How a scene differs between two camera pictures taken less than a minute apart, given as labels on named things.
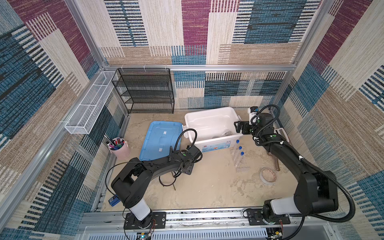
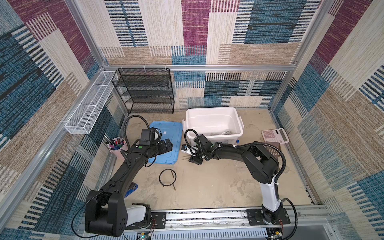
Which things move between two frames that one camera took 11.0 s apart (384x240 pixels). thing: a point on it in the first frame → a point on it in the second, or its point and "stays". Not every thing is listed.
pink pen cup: x=119 y=148 stays
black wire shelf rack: x=145 y=90 stays
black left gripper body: x=189 y=171 → x=159 y=148
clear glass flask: x=226 y=132 stays
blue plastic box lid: x=159 y=136 stays
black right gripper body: x=248 y=129 → x=200 y=155
